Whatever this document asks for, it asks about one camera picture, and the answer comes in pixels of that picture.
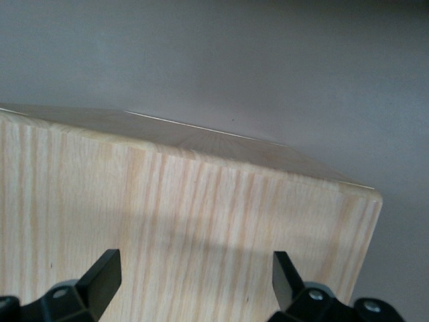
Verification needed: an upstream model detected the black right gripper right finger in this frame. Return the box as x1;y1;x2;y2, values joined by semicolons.
271;251;357;322

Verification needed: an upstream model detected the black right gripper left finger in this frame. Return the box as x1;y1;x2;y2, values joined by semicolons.
18;248;123;322

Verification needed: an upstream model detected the light wooden drawer cabinet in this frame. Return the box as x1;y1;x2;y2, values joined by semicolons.
0;103;383;322

